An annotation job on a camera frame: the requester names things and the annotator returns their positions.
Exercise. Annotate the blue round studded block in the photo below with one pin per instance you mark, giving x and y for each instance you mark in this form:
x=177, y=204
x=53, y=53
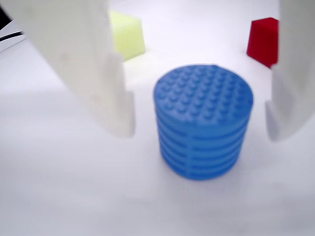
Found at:
x=201, y=118

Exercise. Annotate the red block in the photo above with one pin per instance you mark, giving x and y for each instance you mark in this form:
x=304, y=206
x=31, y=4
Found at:
x=263, y=41

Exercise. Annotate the yellow-green foam cube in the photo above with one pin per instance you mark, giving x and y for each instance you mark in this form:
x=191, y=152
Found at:
x=128, y=37

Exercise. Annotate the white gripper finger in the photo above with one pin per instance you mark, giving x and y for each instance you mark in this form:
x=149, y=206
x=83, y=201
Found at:
x=292, y=73
x=81, y=61

